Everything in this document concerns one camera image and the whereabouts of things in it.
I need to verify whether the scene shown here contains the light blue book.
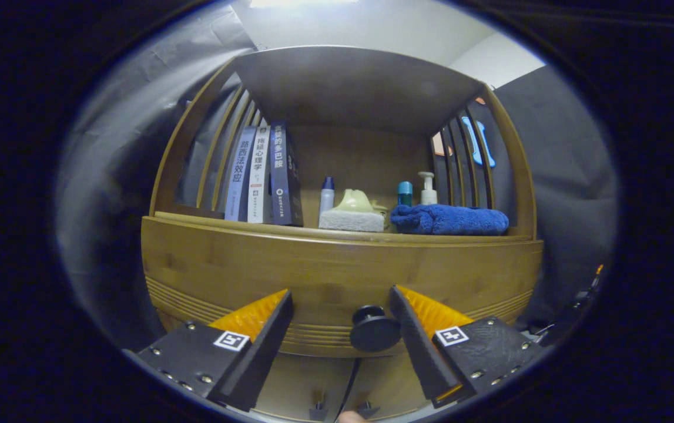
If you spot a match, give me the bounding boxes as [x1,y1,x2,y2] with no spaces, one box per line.
[224,125,258,222]

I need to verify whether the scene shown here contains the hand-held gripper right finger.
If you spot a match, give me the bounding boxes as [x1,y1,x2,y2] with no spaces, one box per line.
[388,285,546,409]

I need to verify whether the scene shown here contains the pale green handle sponge brush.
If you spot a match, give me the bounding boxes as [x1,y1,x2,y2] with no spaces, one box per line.
[318,189,385,233]

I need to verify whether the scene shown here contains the dark blue book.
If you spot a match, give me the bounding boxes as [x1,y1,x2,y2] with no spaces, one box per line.
[269,122,304,227]

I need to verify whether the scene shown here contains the white bottle with blue cap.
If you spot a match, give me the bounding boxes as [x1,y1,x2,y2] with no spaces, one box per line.
[319,177,336,215]

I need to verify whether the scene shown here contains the folded blue towel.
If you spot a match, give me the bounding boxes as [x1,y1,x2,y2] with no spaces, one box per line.
[390,203,510,236]

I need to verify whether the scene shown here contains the wooden countertop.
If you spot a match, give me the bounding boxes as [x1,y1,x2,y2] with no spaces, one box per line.
[155,209,534,244]

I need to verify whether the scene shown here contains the wooden cabinet door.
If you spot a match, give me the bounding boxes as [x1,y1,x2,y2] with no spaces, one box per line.
[343,354,431,421]
[254,351,349,421]

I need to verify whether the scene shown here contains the white pump bottle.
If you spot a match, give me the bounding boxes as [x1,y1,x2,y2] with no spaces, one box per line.
[418,172,438,206]

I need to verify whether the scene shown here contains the white book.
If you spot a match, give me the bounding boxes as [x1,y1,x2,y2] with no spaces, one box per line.
[247,125,271,224]

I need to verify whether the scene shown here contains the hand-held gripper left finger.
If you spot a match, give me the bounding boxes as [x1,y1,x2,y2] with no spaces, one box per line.
[122,289,294,412]

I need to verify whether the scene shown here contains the wooden bamboo cabinet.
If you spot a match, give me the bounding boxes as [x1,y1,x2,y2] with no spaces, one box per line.
[140,46,544,422]

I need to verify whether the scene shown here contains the wooden drawer with black knob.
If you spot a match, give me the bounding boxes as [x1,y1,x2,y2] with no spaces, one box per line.
[141,216,544,359]

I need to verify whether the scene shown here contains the black electronics box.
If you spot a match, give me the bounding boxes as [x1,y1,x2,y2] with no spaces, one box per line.
[534,264,605,347]

